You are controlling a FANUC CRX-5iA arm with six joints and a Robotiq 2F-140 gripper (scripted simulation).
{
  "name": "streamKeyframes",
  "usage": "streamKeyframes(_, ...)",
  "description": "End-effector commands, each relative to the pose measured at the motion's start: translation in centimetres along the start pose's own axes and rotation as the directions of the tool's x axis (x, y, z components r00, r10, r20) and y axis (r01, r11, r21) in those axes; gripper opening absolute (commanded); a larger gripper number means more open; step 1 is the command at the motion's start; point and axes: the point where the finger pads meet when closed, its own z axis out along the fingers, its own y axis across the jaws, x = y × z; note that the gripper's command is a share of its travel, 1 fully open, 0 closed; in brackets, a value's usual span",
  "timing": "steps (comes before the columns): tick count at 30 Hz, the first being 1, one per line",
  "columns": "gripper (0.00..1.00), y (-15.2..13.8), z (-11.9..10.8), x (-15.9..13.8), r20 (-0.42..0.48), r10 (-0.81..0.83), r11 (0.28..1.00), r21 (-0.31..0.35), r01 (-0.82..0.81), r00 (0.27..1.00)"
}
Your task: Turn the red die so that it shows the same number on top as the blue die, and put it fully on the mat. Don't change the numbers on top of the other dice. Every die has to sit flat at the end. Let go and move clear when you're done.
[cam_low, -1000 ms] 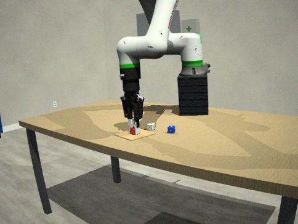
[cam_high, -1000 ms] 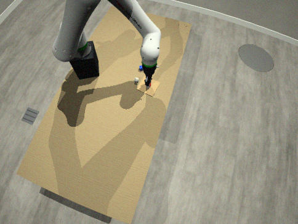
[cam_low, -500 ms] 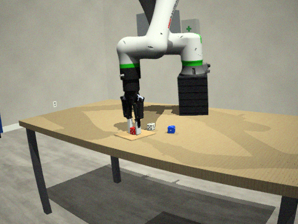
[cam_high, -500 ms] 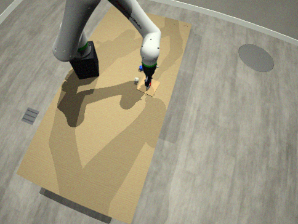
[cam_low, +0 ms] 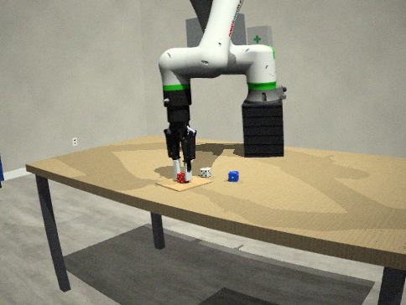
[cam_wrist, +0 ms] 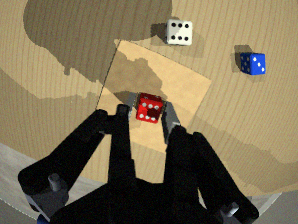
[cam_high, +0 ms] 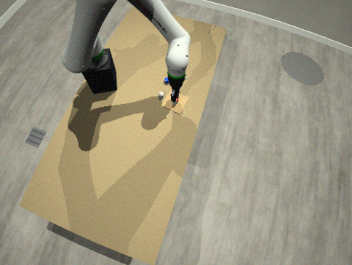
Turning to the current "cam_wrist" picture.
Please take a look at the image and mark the tan square mat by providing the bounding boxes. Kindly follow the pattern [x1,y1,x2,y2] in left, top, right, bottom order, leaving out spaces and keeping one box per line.
[96,39,212,153]

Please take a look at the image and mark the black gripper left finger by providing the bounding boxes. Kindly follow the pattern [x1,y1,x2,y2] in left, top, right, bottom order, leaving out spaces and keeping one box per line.
[18,92,143,224]

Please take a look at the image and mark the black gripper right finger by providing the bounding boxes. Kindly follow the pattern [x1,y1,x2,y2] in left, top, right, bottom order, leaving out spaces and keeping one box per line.
[161,101,259,224]

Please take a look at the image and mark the blue die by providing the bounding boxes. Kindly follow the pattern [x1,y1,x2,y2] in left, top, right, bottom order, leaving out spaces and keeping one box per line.
[240,53,266,75]

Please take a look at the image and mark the white die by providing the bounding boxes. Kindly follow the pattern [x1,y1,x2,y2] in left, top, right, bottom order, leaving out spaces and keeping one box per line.
[165,19,192,46]

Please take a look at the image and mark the red die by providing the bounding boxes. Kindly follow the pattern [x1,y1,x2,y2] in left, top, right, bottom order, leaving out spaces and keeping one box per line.
[135,92,163,124]

